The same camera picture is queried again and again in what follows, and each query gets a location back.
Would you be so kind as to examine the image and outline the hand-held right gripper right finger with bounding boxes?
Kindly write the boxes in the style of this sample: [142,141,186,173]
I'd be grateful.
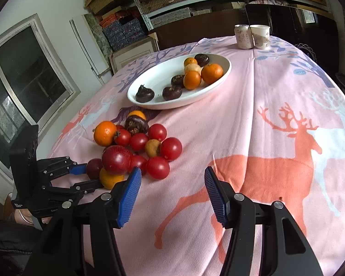
[204,166,325,276]

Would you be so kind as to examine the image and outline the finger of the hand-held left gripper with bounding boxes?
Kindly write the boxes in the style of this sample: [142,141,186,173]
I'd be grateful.
[37,156,88,180]
[47,179,104,199]

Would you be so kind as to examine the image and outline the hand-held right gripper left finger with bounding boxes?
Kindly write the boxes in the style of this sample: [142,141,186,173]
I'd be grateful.
[24,167,143,276]

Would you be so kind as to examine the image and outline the dark red tomato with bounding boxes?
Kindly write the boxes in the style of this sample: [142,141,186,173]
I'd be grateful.
[87,158,104,179]

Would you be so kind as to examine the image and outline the person's left forearm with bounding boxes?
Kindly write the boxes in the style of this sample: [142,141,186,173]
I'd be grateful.
[0,193,51,276]

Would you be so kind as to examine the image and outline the large orange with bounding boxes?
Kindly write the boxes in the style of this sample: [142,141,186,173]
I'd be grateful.
[201,63,224,85]
[93,121,117,147]

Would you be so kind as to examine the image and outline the small tan fruit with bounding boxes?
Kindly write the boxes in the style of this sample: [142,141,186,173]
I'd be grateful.
[145,139,161,158]

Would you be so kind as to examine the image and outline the pile of red tomatoes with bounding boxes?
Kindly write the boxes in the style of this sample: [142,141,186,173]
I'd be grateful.
[101,123,183,180]

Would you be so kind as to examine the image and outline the pink deer print tablecloth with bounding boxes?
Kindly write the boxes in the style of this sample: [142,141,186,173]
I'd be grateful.
[47,36,345,276]

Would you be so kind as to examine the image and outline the white framed window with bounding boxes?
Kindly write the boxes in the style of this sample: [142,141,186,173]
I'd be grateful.
[0,14,81,179]

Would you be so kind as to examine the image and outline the white oval plate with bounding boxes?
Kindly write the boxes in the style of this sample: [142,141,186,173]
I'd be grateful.
[127,53,232,110]

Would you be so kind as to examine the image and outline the white board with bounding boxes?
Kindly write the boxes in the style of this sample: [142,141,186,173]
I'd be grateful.
[70,14,113,77]

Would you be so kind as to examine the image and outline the white cabinet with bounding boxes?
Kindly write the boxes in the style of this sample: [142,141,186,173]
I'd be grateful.
[109,33,160,74]

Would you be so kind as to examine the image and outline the pale yellow orange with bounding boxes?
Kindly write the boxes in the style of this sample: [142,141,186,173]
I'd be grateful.
[184,64,203,76]

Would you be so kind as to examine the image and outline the stack of blue patterned boxes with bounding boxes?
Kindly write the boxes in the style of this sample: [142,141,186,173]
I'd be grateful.
[101,16,147,52]

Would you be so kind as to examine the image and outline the pink drink can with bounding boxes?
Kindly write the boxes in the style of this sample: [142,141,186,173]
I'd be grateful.
[235,24,254,49]

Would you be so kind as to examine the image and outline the white paper cup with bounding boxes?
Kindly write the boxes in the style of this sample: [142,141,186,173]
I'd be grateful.
[250,25,271,50]

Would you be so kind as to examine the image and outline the white metal shelf rack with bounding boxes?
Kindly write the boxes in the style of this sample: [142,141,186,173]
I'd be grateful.
[123,0,334,32]

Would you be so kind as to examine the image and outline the wire basket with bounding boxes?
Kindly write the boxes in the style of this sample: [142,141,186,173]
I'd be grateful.
[294,43,317,63]

